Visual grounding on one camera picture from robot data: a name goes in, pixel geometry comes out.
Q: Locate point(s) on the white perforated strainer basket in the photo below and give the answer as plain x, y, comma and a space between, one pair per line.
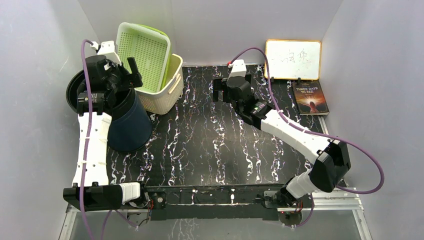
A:
125, 41

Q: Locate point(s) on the green plastic basin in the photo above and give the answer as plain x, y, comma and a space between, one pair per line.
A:
152, 54

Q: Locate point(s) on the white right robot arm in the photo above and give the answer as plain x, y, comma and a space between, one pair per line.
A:
329, 157

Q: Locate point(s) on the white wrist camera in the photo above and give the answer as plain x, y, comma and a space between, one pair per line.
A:
107, 49
237, 68

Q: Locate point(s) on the dark blue large bucket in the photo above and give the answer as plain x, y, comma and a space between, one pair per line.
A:
131, 127

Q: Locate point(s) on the dark paperback book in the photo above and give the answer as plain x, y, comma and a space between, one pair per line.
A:
309, 97

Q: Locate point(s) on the black ribbed bucket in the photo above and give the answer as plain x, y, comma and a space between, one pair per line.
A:
74, 88

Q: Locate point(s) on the cream perforated storage basket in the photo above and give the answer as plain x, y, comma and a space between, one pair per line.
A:
161, 102

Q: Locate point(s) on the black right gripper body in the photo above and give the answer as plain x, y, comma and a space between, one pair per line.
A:
227, 98

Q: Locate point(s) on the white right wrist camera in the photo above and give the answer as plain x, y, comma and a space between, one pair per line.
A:
237, 68

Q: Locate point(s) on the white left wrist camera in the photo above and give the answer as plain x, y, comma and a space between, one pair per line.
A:
107, 49

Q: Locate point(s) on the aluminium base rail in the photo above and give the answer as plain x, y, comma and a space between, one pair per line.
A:
335, 216

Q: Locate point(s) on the small whiteboard wooden frame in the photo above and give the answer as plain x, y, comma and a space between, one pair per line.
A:
293, 59

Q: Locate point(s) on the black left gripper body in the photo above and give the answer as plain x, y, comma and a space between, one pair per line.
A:
120, 81

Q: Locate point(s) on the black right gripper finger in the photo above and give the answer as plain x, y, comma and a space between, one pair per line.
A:
255, 86
219, 85

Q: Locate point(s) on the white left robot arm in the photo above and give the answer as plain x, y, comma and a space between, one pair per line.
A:
110, 115

